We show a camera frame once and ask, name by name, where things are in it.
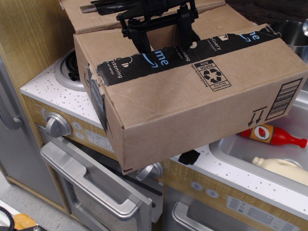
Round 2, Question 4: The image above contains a black braided cable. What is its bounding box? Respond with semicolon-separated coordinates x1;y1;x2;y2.
0;206;15;231

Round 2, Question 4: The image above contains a silver oven knob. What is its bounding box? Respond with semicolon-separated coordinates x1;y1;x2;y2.
46;112;72;138
135;162;164;181

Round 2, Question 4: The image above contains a red toy ketchup bottle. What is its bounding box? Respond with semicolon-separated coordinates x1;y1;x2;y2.
240;124;308;148

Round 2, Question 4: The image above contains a silver toy fridge door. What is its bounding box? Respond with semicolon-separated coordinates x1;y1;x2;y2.
0;62;64;208

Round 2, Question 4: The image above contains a brown cardboard Amazon box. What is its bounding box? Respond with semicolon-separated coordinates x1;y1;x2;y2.
61;0;308;173

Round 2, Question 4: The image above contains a cream toy milk jug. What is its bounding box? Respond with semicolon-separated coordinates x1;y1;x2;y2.
252;157;308;186

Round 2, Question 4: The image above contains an orange object on floor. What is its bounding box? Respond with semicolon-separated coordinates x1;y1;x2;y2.
13;213;37;230

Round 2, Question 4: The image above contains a metal bar taped on flap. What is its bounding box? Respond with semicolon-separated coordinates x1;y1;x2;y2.
80;5;97;13

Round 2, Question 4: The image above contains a silver toy oven door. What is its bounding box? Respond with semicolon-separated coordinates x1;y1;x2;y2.
40;140;164;231

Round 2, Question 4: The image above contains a silver oven knob right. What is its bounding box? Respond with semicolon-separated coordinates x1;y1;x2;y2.
135;162;164;181

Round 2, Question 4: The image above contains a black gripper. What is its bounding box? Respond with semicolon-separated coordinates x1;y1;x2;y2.
116;0;198;53

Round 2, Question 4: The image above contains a silver toy sink basin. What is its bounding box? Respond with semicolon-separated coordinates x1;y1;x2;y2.
209;93;308;195

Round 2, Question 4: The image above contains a silver toy dishwasher door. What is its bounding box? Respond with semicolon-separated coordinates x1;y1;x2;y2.
162;187;302;231

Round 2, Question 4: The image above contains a silver toy stove burner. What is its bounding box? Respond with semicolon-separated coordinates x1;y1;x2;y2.
54;49;86;92

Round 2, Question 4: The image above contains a silver oven knob left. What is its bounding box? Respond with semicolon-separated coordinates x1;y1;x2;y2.
46;112;72;138

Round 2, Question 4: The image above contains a silver metal pot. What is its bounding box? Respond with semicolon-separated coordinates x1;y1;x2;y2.
270;20;308;64

